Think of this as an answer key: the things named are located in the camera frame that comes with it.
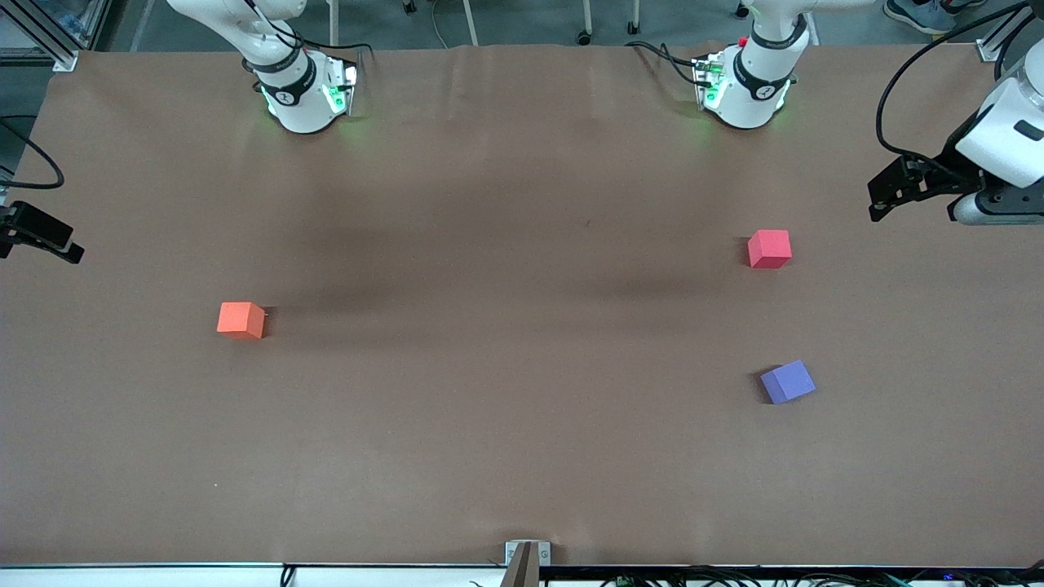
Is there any orange cube block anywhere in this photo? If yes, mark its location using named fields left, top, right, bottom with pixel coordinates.
left=216, top=302, right=268, bottom=341

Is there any red cube block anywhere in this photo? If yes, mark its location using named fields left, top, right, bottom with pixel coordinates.
left=747, top=229, right=793, bottom=270

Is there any grey blue sneaker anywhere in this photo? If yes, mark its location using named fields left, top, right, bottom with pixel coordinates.
left=883, top=0, right=953, bottom=36

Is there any purple cube block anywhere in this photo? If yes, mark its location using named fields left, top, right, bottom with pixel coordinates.
left=759, top=360, right=816, bottom=405

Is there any brown paper table cover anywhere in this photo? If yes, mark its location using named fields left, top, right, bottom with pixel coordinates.
left=0, top=42, right=1044, bottom=568

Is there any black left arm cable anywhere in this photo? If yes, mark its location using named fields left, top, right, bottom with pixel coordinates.
left=875, top=0, right=1044, bottom=166

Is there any aluminium frame post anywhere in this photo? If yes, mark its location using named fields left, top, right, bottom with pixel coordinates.
left=975, top=0, right=1044, bottom=63
left=0, top=0, right=111, bottom=73

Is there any black left base cable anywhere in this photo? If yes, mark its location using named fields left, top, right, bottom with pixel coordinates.
left=626, top=39, right=704, bottom=87

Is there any black base cable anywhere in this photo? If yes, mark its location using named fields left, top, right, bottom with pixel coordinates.
left=241, top=0, right=376, bottom=82
left=626, top=39, right=704, bottom=87

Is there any black right base cable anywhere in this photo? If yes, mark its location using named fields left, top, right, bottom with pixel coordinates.
left=241, top=0, right=376, bottom=82

